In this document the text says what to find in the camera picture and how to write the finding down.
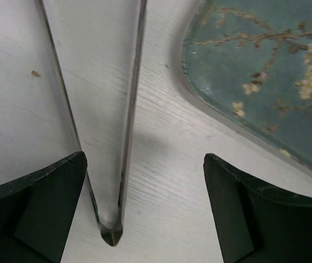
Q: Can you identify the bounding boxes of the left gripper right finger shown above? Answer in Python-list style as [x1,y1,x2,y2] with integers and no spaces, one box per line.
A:
[203,153,312,262]

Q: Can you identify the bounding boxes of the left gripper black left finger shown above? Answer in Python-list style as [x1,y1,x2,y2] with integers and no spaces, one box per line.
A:
[0,151,87,262]

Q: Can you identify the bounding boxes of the metal baking tray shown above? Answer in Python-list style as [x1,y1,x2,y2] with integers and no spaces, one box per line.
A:
[181,1,312,171]

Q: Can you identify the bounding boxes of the metal tongs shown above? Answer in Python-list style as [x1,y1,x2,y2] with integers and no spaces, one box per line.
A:
[37,1,148,247]

